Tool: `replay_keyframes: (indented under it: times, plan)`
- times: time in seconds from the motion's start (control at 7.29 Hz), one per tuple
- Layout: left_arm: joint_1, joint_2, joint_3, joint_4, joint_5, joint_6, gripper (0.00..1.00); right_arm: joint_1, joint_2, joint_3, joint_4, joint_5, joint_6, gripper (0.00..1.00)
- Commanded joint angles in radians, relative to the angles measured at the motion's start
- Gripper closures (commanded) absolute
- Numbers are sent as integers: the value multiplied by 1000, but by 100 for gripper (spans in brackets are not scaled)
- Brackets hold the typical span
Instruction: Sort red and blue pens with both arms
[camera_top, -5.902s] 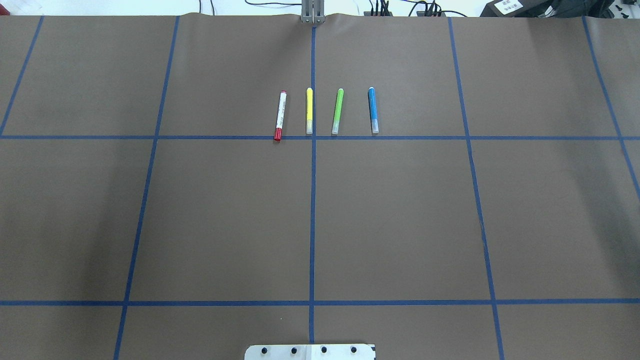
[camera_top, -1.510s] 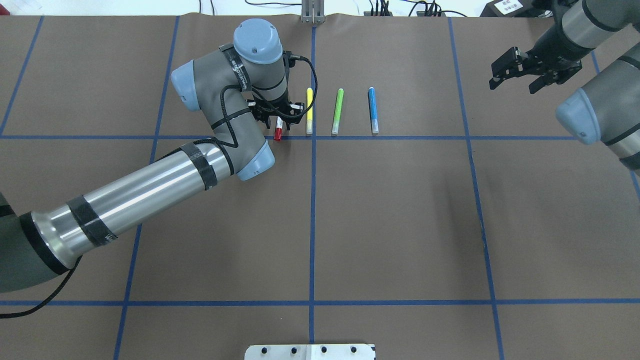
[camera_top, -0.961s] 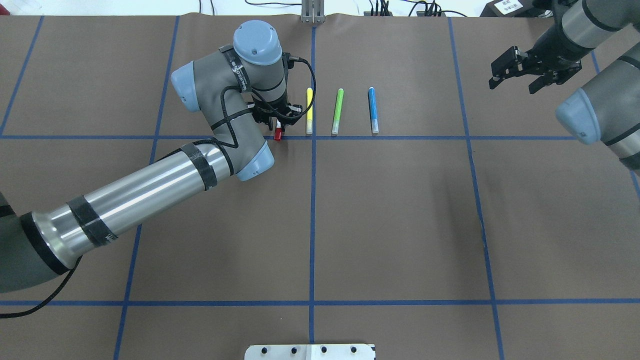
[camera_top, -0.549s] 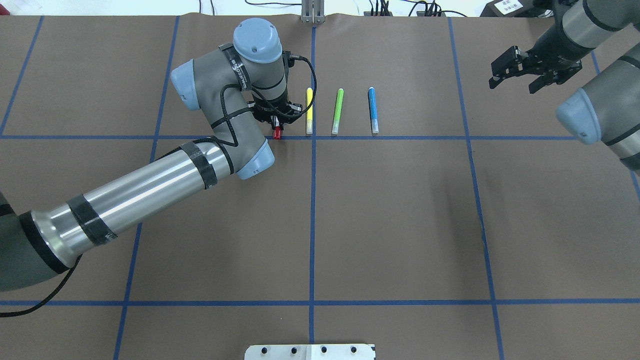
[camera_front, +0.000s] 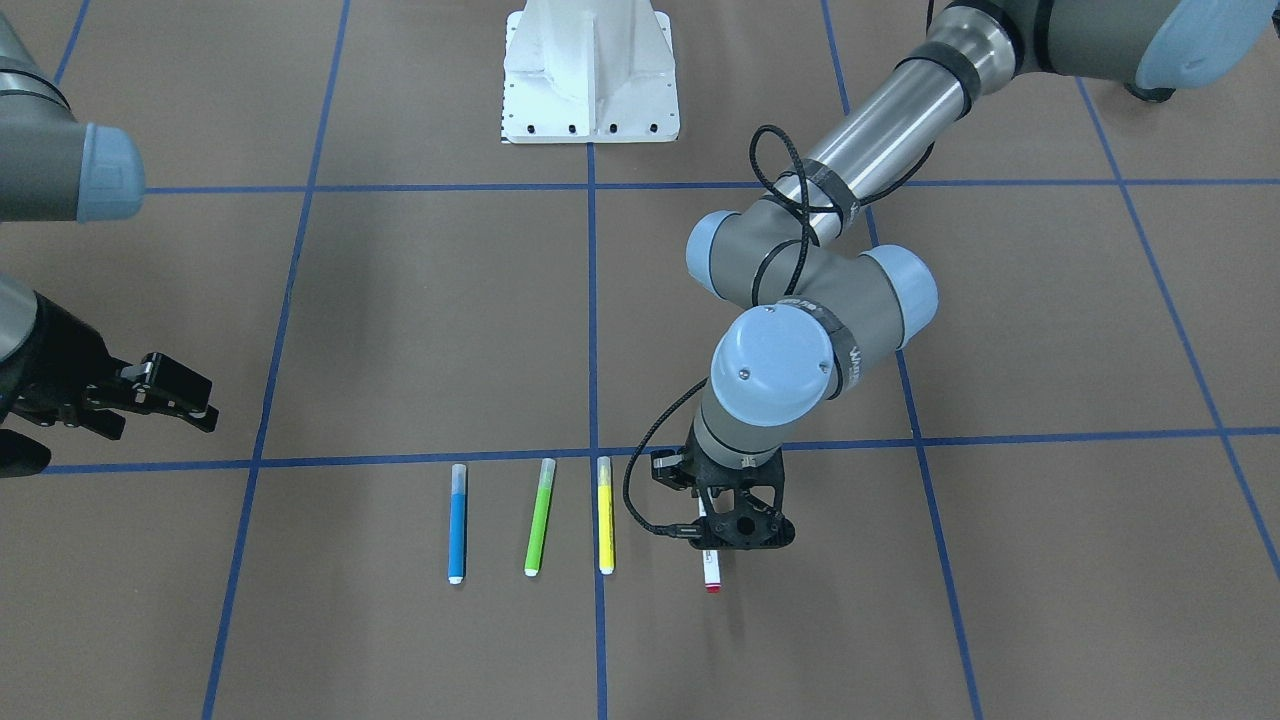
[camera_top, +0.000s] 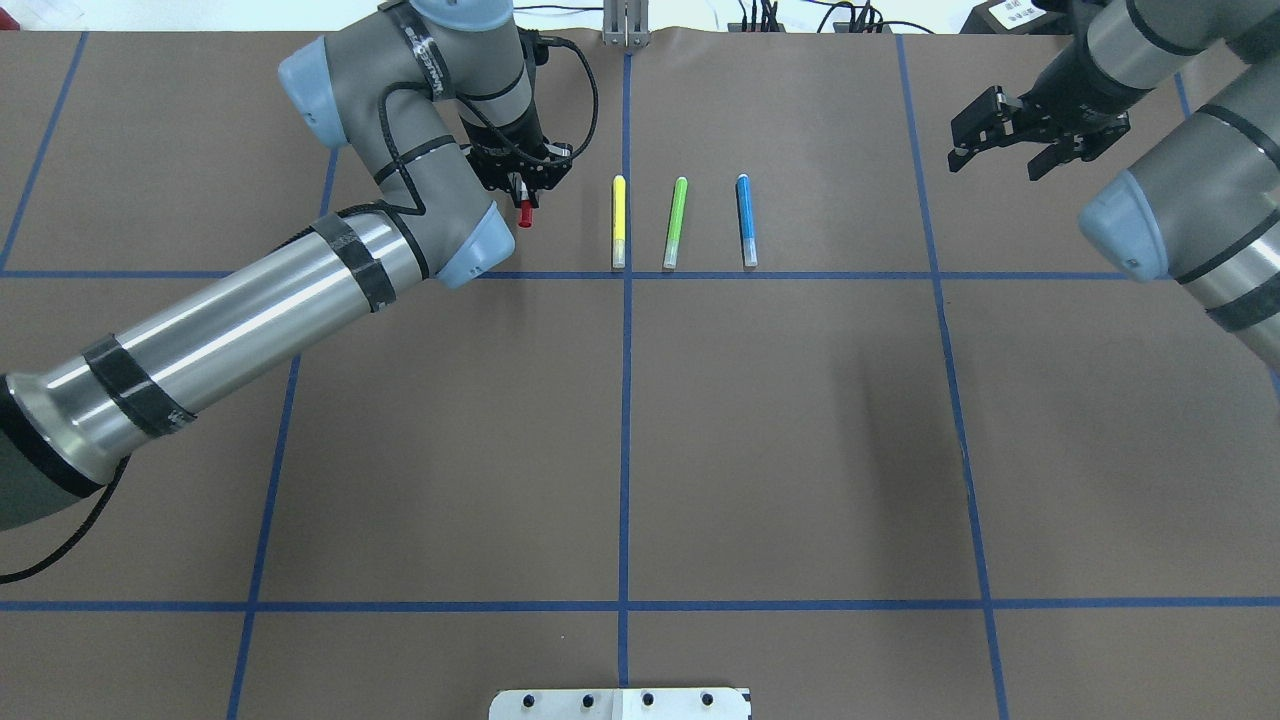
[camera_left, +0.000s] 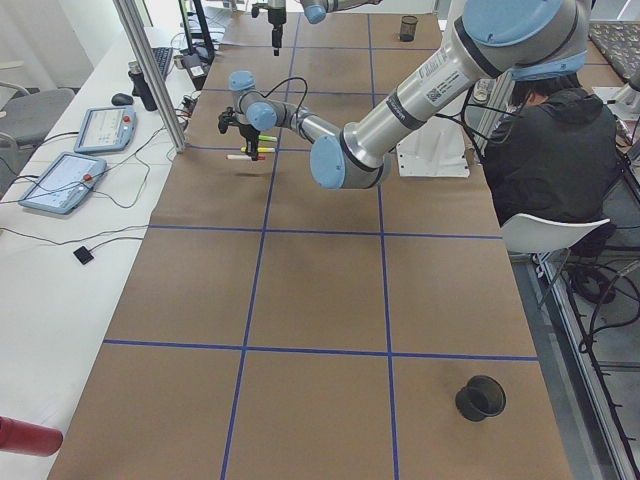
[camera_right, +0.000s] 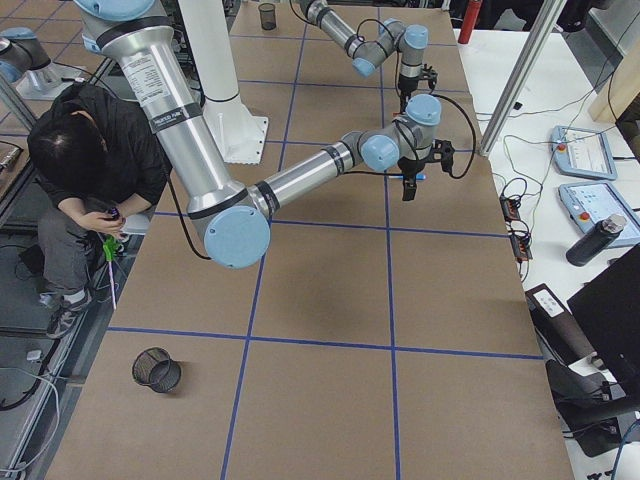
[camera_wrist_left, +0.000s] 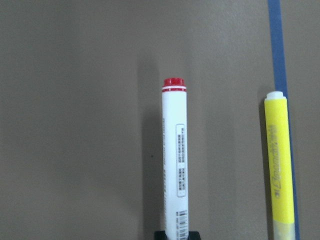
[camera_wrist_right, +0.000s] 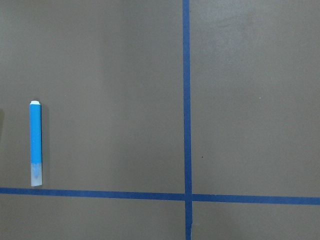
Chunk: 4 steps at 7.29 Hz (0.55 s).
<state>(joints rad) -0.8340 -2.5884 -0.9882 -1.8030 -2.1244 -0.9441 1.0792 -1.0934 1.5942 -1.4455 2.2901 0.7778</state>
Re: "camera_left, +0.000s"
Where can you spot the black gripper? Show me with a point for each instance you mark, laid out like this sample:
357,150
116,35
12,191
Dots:
274,19
248,132

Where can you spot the red and white marker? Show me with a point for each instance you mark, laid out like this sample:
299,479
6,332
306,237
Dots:
243,157

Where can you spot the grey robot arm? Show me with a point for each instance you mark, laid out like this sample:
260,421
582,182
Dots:
530,39
314,10

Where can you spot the yellow highlighter pen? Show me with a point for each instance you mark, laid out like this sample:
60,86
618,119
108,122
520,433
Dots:
260,149

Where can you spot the green highlighter pen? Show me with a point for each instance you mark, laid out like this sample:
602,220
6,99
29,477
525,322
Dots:
268,137

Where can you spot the black keyboard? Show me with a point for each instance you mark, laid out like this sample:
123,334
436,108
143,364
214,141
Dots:
163,57

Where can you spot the black drinking bottle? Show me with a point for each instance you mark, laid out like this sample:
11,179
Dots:
141,87

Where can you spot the far black mesh pen cup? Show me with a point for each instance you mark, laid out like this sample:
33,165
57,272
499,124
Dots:
408,28

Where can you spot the black mesh pen cup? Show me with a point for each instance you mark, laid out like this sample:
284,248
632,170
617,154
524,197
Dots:
408,28
480,398

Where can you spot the black computer mouse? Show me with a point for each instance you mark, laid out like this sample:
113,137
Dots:
121,99

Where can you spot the blue teach pendant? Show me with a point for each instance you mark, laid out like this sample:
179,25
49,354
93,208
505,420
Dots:
65,184
106,130

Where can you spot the small black sensor puck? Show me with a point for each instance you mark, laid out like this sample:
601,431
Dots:
83,255

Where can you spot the grey office chair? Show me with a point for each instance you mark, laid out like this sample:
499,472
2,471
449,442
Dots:
29,117

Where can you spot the white plastic chair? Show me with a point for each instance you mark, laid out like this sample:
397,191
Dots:
530,239

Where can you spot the person in black jacket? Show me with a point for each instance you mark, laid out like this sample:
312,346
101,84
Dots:
555,157

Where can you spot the near black mesh pen cup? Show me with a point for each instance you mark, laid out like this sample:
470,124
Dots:
480,398

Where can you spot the red bottle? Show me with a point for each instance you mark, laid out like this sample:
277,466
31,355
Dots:
29,439

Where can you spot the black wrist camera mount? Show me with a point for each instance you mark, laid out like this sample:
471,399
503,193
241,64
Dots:
226,119

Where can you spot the grey aluminium frame post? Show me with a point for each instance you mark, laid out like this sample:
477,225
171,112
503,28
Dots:
133,25

